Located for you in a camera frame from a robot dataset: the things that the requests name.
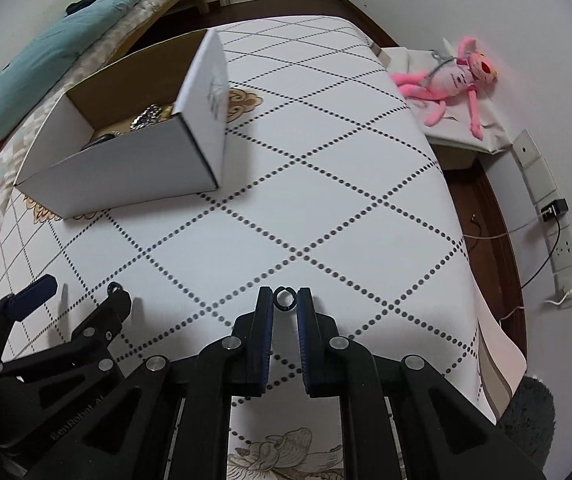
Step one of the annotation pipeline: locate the black fitness band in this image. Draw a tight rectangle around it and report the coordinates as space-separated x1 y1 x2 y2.
81 131 121 151

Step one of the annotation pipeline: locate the dark beaded necklace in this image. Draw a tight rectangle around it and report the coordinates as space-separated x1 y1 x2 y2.
128 103 168 132

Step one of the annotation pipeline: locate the white diamond pattern tablecloth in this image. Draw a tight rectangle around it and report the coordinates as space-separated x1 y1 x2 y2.
0 14 498 480

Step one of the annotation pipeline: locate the teal blue quilt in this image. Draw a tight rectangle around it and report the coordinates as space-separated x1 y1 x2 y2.
0 0 142 142

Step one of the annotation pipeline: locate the white cardboard box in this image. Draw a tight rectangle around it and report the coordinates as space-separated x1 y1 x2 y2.
15 29 230 219

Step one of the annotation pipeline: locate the black plug adapter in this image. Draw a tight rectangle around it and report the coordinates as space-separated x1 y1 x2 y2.
540 198 569 222

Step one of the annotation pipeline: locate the white cloth covered box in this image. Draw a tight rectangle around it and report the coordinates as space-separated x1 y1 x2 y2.
378 47 512 154

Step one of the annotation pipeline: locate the pink panther plush toy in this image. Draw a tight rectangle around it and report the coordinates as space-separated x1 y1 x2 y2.
390 37 498 140

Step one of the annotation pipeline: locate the white charging cable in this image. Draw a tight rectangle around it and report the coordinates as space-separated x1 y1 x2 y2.
457 211 548 241

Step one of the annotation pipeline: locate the black power cable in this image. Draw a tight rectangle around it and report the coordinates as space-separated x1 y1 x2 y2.
518 213 564 291

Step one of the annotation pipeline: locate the white wall power strip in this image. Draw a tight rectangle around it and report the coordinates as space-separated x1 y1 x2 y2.
512 129 572 309

